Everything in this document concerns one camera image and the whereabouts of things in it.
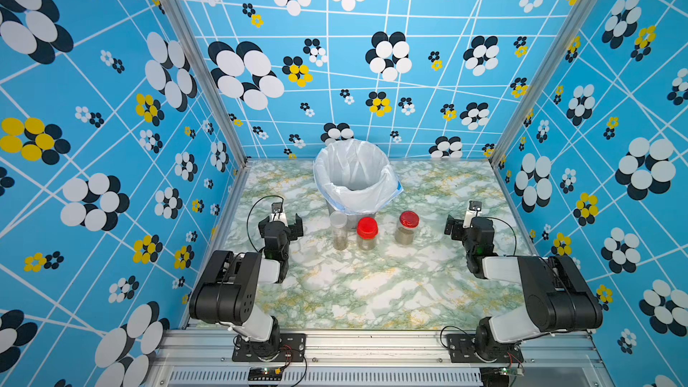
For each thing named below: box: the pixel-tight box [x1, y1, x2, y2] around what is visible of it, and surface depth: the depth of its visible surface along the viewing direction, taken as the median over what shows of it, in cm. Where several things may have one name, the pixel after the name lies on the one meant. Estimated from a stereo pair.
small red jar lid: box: [399, 210, 421, 229], surface depth 88 cm
